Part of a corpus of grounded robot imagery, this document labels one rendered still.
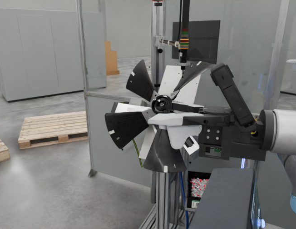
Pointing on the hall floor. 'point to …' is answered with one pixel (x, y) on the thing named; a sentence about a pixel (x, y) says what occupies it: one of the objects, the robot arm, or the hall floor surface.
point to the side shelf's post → (184, 177)
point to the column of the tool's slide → (155, 74)
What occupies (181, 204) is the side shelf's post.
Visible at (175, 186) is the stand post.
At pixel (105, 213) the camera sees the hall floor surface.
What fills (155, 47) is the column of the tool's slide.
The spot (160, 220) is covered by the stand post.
